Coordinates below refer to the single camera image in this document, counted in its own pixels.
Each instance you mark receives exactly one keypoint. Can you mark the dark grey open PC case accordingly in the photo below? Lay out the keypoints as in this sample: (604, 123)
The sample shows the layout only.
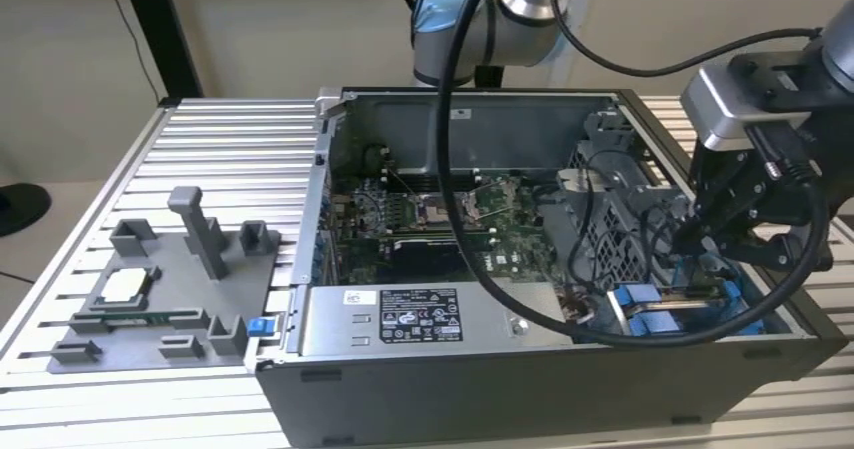
(468, 399)

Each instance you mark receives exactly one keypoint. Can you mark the silver CPU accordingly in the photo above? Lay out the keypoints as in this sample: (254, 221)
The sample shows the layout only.
(126, 286)

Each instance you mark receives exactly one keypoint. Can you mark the green motherboard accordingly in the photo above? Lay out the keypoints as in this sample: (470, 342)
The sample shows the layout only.
(521, 229)

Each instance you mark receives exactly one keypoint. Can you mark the silver power supply unit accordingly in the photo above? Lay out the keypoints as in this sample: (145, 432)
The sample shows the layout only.
(334, 324)

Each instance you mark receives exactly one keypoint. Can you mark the hard disk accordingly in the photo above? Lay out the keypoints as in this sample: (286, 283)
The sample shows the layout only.
(637, 296)

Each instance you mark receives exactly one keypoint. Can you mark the black plug at arm foot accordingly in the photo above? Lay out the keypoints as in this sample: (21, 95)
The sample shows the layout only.
(489, 76)

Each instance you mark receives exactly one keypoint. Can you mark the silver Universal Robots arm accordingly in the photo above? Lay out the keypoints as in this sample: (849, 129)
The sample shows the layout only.
(521, 34)

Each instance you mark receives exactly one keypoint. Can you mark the grey plastic cage latch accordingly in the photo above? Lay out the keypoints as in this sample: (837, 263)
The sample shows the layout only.
(604, 129)

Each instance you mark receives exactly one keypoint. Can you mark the CPU socket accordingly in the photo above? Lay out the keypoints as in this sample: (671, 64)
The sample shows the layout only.
(434, 214)

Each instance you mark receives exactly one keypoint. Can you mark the blue case latch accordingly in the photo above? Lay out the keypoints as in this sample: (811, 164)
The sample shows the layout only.
(261, 327)

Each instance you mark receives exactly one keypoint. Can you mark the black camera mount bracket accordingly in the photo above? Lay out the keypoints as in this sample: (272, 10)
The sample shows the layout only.
(768, 74)

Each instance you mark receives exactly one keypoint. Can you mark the black upright frame post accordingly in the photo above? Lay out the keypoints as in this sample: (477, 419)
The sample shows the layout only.
(168, 34)

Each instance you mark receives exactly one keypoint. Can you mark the green RAM stick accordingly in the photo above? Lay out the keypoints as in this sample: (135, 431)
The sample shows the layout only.
(161, 315)

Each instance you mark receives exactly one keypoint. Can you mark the black round stand base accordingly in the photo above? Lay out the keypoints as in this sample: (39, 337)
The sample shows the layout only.
(23, 209)

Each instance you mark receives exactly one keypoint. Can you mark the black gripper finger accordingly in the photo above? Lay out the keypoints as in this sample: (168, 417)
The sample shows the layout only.
(788, 249)
(728, 194)

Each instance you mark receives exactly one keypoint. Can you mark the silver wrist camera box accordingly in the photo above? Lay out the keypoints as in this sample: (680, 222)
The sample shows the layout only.
(721, 104)

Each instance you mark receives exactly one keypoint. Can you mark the white case sticker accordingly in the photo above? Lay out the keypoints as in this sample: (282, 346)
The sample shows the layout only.
(462, 114)

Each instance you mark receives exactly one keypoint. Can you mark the metal drive cage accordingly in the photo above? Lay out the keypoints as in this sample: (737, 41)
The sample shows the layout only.
(601, 229)

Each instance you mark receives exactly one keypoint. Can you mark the grey plastic parts rack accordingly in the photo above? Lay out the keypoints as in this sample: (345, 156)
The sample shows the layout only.
(181, 269)

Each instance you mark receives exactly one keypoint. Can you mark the blue disk bay tab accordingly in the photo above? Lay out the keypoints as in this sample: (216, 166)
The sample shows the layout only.
(651, 325)

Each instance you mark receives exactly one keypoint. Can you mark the black graphics card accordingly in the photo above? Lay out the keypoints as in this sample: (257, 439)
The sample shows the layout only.
(421, 259)

